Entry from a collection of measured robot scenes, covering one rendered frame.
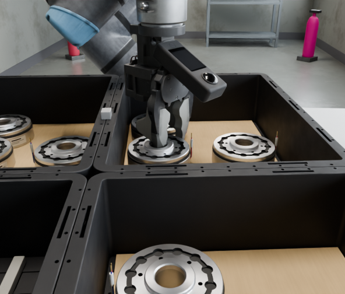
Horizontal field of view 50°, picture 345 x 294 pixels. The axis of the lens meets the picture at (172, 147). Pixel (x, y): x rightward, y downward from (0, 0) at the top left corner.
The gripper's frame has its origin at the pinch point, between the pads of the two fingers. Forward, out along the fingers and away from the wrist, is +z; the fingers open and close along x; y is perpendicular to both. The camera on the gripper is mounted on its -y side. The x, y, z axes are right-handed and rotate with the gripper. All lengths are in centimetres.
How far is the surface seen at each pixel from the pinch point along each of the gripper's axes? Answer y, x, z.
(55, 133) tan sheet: 24.5, 6.8, 2.0
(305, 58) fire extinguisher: 134, -441, 82
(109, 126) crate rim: 0.4, 13.2, -8.1
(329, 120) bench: -7, -69, 15
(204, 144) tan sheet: -1.6, -7.4, 1.9
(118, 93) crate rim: 10.1, 2.3, -8.1
